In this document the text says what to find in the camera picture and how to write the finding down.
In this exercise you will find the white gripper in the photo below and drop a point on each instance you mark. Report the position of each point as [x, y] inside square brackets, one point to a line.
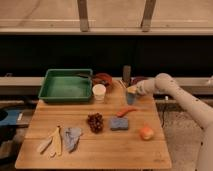
[143, 87]

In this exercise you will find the maroon bowl right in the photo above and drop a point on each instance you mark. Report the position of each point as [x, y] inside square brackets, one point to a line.
[135, 80]

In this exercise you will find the blue object at left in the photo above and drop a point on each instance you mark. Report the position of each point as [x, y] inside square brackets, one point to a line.
[12, 118]

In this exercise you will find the blue plastic cup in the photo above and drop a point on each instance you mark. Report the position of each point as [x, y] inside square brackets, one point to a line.
[130, 98]

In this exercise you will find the light fork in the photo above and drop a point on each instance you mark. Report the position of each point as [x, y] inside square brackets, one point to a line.
[122, 84]

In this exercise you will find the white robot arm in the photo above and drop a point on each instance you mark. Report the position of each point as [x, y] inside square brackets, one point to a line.
[200, 112]

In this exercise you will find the blue sponge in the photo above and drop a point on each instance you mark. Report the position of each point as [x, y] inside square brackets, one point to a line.
[117, 123]

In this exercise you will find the purple grape bunch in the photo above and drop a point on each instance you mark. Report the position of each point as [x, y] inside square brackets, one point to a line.
[95, 122]

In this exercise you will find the orange apple toy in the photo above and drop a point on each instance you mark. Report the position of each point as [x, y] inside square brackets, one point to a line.
[146, 133]

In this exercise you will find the orange carrot toy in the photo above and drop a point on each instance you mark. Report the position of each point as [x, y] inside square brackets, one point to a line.
[124, 111]

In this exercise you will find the dark red bowl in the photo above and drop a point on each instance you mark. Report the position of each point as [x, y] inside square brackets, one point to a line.
[103, 78]

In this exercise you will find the green plastic tray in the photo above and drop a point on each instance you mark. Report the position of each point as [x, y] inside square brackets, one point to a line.
[66, 85]

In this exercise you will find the white plastic cup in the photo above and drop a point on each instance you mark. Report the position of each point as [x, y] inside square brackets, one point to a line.
[99, 92]

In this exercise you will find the grey blue cloth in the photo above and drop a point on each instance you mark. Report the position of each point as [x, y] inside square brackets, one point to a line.
[71, 137]

